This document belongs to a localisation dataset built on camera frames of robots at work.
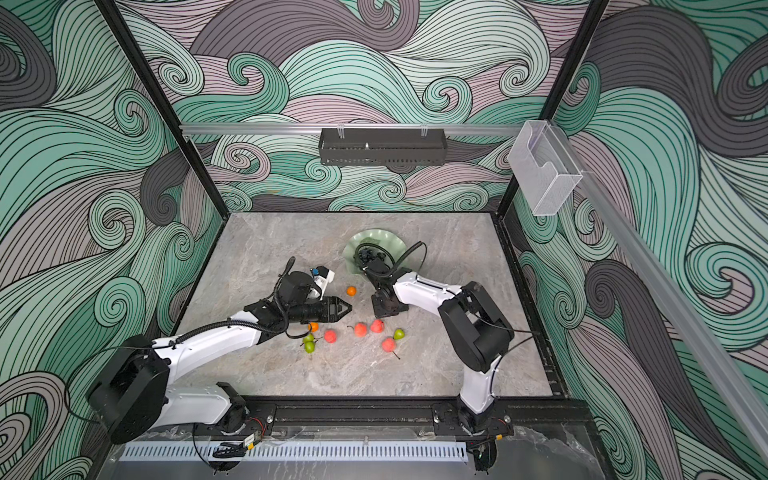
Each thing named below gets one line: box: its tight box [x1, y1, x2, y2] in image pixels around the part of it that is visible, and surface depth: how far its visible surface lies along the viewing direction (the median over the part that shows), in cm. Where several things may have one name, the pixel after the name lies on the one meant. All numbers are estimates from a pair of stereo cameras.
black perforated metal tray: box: [318, 128, 448, 166], surface depth 97 cm
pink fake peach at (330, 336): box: [323, 330, 337, 344], surface depth 87 cm
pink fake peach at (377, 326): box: [370, 319, 385, 333], surface depth 89 cm
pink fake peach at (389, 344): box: [382, 336, 397, 353], surface depth 85 cm
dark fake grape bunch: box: [358, 248, 387, 265], surface depth 103 cm
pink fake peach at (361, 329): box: [354, 322, 369, 338], surface depth 89 cm
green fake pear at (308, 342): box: [303, 333, 315, 351], surface depth 86 cm
